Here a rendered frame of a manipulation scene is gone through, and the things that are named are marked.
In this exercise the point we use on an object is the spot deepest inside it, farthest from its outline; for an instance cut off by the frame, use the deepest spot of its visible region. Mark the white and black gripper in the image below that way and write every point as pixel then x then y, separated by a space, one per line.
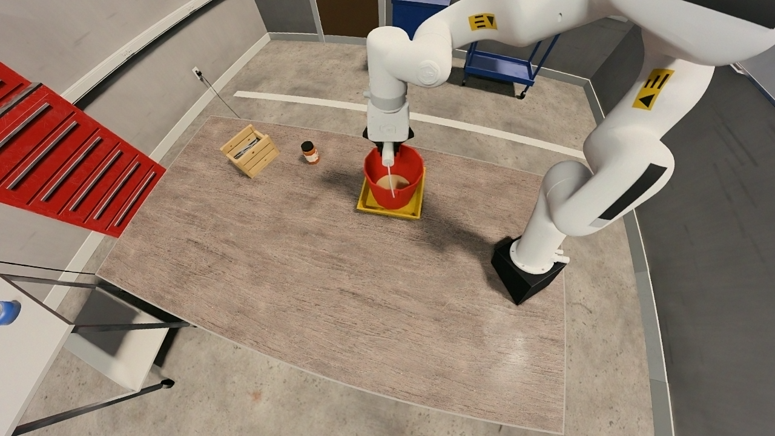
pixel 388 126

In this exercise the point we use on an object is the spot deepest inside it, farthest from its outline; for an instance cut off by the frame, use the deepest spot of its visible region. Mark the yellow shallow tray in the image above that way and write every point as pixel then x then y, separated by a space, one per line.
pixel 412 210

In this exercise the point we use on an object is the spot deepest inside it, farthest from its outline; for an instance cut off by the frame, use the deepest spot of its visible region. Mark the light wooden slatted crate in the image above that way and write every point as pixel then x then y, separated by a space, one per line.
pixel 250 151

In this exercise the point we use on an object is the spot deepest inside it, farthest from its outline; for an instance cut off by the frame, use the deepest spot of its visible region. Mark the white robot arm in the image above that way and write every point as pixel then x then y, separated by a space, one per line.
pixel 684 40

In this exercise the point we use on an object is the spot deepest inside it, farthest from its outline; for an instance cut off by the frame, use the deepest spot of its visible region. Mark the small orange jar with black lid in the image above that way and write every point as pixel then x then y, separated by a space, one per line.
pixel 310 152

